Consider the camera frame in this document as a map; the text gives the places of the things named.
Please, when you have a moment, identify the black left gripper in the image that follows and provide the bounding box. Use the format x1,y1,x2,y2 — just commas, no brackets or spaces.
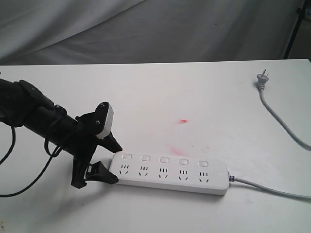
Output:
71,111,122,188

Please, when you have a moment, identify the white five-outlet power strip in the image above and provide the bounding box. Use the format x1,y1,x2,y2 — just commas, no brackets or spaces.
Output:
109,152,229,195

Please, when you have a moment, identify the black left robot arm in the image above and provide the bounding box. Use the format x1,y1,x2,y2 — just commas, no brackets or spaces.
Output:
0,79,122,188

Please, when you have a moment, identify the grey backdrop cloth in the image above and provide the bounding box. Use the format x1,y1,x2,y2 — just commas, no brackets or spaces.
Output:
0,0,305,65

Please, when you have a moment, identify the black tripod stand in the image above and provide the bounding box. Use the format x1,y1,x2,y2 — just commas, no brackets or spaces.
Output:
283,0,308,59

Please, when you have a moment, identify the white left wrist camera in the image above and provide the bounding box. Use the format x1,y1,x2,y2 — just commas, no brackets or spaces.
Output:
94,102,114,140

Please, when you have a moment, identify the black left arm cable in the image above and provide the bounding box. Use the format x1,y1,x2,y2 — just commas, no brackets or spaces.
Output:
0,109,78,197

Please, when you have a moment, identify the grey plug with cable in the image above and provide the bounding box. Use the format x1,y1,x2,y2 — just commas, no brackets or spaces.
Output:
227,68,311,201

